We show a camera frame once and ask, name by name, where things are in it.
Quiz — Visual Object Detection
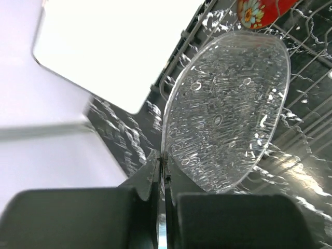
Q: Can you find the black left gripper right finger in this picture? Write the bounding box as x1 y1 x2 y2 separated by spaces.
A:
164 155 329 248

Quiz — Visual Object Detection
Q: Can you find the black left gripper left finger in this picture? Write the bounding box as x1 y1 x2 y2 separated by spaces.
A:
1 150 160 248

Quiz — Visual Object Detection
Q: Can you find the clear glass plate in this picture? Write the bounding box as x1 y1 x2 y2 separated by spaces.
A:
161 31 291 193

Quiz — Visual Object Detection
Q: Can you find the red floral bowl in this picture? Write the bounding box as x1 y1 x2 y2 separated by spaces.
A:
237 0 297 30

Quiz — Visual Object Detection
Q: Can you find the metal wire dish rack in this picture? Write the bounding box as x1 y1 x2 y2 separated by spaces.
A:
155 0 332 161

